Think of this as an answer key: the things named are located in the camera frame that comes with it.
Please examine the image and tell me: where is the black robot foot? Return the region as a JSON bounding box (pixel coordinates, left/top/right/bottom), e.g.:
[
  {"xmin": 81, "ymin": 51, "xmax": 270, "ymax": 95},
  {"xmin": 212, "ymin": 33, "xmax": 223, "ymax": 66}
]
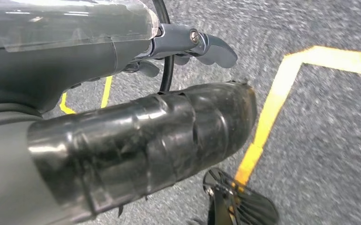
[{"xmin": 189, "ymin": 167, "xmax": 280, "ymax": 225}]

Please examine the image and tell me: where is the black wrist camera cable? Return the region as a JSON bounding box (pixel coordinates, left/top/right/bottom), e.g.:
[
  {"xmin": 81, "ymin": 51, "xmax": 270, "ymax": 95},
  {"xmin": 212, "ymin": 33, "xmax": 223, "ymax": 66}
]
[{"xmin": 151, "ymin": 0, "xmax": 175, "ymax": 93}]

